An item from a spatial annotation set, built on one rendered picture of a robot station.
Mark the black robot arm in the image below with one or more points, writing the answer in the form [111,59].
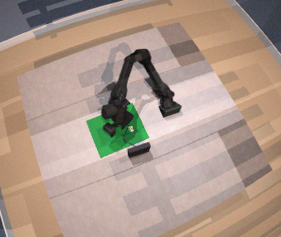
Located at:
[119,91]

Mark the black cooling fan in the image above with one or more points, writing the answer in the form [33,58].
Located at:
[138,150]

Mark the green circuit board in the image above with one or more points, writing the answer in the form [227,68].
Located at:
[105,144]

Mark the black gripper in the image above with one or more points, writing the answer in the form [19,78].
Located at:
[118,120]

